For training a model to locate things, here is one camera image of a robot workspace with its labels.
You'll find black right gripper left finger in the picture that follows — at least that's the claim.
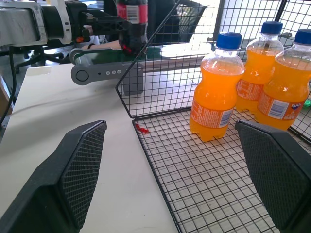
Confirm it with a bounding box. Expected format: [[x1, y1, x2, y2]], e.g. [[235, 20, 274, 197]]
[[0, 120, 108, 233]]

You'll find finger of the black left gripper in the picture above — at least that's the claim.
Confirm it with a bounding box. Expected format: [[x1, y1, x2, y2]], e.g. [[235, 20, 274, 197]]
[[91, 15, 134, 34]]

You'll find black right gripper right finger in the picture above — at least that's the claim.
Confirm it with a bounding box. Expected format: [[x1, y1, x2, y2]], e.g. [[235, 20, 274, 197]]
[[234, 119, 311, 233]]

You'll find cola bottle with red label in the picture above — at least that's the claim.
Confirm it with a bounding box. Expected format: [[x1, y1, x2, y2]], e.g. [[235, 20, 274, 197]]
[[116, 0, 149, 56]]

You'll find grey conveyor with green belt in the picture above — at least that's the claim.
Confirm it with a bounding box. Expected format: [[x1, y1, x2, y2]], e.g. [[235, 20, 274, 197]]
[[69, 44, 212, 96]]

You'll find black office chair base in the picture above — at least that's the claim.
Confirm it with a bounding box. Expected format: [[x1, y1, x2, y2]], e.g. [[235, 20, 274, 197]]
[[14, 45, 64, 74]]

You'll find black mesh office chair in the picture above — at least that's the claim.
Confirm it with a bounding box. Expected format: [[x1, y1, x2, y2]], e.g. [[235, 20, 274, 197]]
[[175, 4, 208, 45]]

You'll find orange soda bottle blue cap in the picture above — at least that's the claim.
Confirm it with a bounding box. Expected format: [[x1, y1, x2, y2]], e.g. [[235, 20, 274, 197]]
[[253, 28, 311, 132], [234, 21, 285, 115], [189, 31, 245, 143]]

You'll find small red plastic scrap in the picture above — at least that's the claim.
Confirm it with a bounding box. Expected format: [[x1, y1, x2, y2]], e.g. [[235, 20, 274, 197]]
[[135, 123, 150, 134]]

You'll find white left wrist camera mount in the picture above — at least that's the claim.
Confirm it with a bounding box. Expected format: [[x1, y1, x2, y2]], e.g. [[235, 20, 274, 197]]
[[56, 0, 74, 46]]

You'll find black wire mesh basket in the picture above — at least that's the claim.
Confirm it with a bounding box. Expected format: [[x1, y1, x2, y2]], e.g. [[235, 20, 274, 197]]
[[115, 0, 311, 233]]

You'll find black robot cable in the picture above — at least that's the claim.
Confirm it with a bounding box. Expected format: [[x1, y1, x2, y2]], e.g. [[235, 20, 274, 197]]
[[0, 45, 17, 127]]

